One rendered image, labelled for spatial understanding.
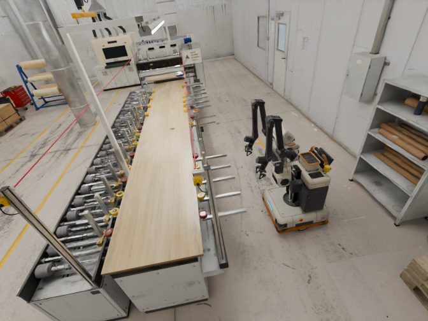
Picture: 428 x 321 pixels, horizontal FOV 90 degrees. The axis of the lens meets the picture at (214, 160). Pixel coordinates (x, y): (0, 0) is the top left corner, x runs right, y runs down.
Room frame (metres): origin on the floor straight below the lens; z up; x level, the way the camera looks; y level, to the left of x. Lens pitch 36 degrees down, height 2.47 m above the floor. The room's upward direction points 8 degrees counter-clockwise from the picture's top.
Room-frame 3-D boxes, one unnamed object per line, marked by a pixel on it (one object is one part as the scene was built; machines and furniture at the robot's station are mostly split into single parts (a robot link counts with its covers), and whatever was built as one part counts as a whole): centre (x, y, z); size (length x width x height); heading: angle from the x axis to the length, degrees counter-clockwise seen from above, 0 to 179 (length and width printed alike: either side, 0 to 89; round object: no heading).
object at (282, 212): (1.92, -0.97, 0.16); 0.67 x 0.64 x 0.25; 93
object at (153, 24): (3.54, 0.53, 2.34); 2.40 x 0.12 x 0.08; 3
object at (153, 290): (3.47, 0.74, 0.44); 5.10 x 0.69 x 0.87; 3
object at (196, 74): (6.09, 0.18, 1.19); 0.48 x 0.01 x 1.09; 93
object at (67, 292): (3.43, 1.51, 0.42); 5.10 x 0.60 x 0.84; 3
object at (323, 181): (1.92, -1.07, 0.59); 0.55 x 0.34 x 0.83; 3
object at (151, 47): (6.42, 0.92, 0.95); 1.65 x 0.70 x 1.90; 93
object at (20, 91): (8.73, 7.14, 0.41); 0.76 x 0.48 x 0.81; 10
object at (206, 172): (1.01, 0.08, 1.20); 0.15 x 0.12 x 1.00; 3
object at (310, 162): (1.93, -1.09, 0.87); 0.23 x 0.15 x 0.11; 3
